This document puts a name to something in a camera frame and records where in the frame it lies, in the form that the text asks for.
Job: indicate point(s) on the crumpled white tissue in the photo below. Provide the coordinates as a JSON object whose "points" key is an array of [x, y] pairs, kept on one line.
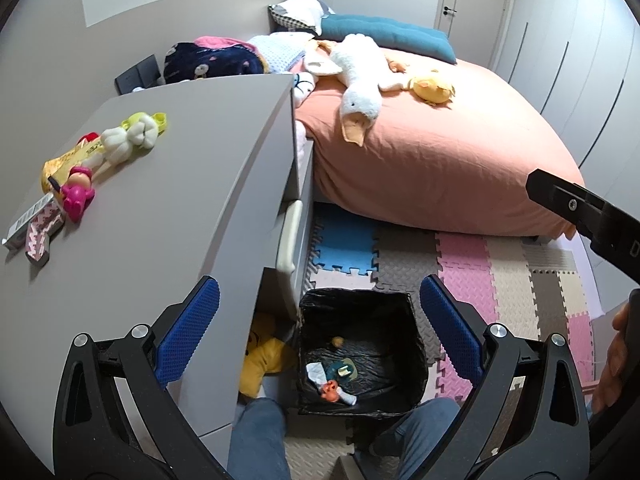
{"points": [[316, 372]]}

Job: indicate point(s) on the pink cloth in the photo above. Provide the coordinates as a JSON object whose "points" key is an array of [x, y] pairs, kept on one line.
{"points": [[220, 42]]}

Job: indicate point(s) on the yellow duck plush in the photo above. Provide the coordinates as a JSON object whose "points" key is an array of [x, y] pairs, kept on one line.
{"points": [[430, 89]]}

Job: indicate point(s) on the person's left leg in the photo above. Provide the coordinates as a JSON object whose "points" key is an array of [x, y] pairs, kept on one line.
{"points": [[260, 440]]}

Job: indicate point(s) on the person's leg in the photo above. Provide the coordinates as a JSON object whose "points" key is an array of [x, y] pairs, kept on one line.
{"points": [[415, 430], [260, 440]]}

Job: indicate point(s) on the person's right hand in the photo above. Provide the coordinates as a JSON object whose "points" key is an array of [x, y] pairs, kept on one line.
{"points": [[611, 370]]}

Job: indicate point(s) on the navy rabbit print blanket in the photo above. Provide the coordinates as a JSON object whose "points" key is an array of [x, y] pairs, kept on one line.
{"points": [[215, 62]]}

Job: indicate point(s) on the bed with orange sheet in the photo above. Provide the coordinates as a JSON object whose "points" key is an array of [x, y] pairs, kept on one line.
{"points": [[450, 160]]}

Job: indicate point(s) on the crushed yellow paper cup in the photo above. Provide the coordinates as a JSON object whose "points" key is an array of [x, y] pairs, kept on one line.
{"points": [[65, 165]]}

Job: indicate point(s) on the pink doll toy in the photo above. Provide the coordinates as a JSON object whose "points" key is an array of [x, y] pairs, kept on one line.
{"points": [[77, 195]]}

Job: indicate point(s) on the white and yellow plush toy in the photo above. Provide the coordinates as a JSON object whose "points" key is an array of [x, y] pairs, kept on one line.
{"points": [[130, 132]]}

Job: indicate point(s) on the light blue knit blanket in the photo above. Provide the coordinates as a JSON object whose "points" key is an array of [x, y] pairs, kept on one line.
{"points": [[280, 50]]}

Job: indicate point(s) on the teal cushion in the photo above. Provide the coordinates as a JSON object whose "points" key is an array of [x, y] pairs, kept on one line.
{"points": [[390, 32]]}

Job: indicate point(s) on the black flat device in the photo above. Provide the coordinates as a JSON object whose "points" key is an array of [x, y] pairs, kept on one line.
{"points": [[137, 75]]}

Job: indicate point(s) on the checkered pillow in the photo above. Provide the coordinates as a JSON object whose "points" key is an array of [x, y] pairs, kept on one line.
{"points": [[300, 12]]}

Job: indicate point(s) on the orange wrapper scrap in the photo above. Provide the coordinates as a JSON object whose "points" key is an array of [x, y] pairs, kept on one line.
{"points": [[330, 391]]}

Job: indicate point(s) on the white goose plush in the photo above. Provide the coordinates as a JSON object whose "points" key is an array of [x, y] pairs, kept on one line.
{"points": [[357, 75]]}

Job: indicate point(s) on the pink and white patterned block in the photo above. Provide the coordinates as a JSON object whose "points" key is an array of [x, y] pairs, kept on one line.
{"points": [[40, 240]]}

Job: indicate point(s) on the black-lined trash bin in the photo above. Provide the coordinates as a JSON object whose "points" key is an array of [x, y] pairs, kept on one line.
{"points": [[395, 320]]}

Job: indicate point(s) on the white door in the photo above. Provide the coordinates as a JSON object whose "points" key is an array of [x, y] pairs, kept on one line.
{"points": [[475, 0]]}

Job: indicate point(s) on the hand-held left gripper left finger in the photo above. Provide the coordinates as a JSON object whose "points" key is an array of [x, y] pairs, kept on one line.
{"points": [[187, 327]]}

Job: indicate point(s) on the green packaging scrap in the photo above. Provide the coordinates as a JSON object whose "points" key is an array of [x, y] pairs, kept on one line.
{"points": [[344, 369]]}

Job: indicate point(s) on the white wardrobe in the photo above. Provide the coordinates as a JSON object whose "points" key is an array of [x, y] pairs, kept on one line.
{"points": [[575, 60]]}

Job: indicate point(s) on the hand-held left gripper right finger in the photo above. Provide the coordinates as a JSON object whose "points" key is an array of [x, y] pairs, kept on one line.
{"points": [[450, 330]]}

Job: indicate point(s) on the grey dresser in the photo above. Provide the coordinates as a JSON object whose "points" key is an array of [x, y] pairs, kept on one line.
{"points": [[175, 185]]}

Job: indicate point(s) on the yellow star plush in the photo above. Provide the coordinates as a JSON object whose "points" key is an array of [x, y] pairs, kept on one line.
{"points": [[265, 360]]}

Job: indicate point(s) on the person's right leg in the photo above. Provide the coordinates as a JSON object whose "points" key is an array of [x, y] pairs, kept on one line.
{"points": [[415, 430]]}

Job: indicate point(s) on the small orange peel piece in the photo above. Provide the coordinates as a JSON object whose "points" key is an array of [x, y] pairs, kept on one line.
{"points": [[337, 342]]}

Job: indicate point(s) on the long white box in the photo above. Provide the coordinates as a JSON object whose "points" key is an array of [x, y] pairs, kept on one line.
{"points": [[25, 220]]}

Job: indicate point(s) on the foam puzzle floor mat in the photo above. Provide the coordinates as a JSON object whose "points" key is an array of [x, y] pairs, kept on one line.
{"points": [[500, 280]]}

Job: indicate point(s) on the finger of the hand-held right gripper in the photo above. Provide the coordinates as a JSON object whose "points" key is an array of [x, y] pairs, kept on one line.
{"points": [[575, 207]]}

